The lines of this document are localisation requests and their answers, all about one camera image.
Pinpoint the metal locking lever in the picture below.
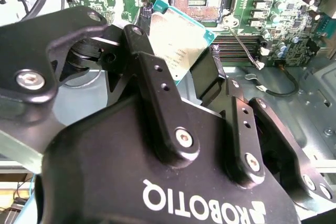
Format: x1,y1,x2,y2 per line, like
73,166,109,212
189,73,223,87
227,25,264,70

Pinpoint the silver green CPU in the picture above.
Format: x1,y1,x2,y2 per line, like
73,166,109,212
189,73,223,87
149,0,217,86

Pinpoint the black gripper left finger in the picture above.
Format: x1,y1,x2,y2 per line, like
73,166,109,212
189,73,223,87
0,6,201,168

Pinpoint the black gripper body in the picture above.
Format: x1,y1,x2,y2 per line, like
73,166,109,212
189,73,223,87
34,97,302,224

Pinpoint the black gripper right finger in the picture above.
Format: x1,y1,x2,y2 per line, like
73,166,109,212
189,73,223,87
190,46,334,209

